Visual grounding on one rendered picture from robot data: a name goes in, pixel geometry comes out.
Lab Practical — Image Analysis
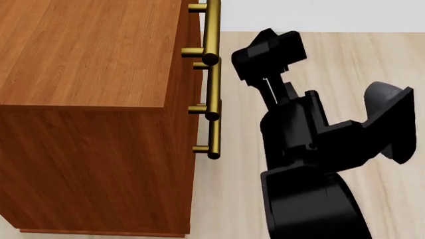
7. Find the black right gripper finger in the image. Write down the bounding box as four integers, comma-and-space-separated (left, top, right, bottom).
230, 28, 284, 82
277, 30, 308, 74

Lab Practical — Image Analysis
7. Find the black wrist camera with grey dome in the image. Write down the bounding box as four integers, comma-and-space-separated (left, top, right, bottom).
318, 81, 418, 165

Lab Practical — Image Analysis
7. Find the brass bar drawer handle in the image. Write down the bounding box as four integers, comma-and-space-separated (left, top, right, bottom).
188, 58, 222, 122
181, 0, 222, 66
191, 119, 222, 161

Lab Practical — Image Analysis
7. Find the brown wooden drawer cabinet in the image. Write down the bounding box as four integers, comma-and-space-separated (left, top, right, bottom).
0, 0, 204, 238

